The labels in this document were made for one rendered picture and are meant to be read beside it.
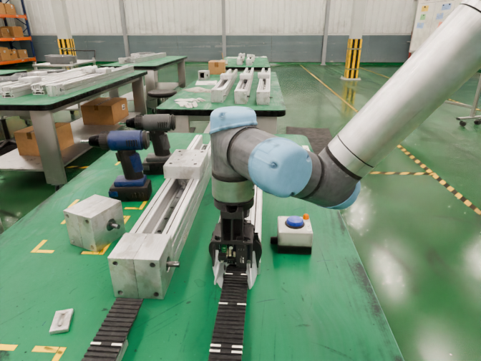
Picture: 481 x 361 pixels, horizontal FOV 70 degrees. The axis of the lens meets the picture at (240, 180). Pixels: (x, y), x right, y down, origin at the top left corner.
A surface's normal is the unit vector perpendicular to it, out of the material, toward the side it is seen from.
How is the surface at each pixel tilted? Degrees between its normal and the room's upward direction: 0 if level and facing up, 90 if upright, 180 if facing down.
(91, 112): 89
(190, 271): 0
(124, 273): 90
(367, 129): 74
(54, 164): 90
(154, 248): 0
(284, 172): 90
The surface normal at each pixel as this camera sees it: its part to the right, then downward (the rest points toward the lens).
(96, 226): 0.91, 0.17
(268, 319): 0.00, -0.92
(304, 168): 0.51, 0.33
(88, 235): -0.42, 0.36
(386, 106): -0.62, 0.01
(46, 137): -0.05, 0.39
